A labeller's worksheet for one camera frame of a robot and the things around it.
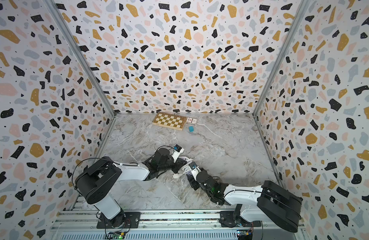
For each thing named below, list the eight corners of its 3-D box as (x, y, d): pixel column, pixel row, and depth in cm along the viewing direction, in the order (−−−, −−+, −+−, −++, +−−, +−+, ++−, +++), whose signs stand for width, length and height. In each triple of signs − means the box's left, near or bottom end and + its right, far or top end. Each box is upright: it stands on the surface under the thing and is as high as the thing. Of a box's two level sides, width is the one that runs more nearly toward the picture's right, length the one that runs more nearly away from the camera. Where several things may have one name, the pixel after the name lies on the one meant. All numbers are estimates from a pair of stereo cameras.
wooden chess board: (152, 125, 116) (151, 122, 114) (158, 113, 125) (158, 111, 123) (182, 130, 113) (182, 128, 111) (186, 118, 121) (186, 116, 119)
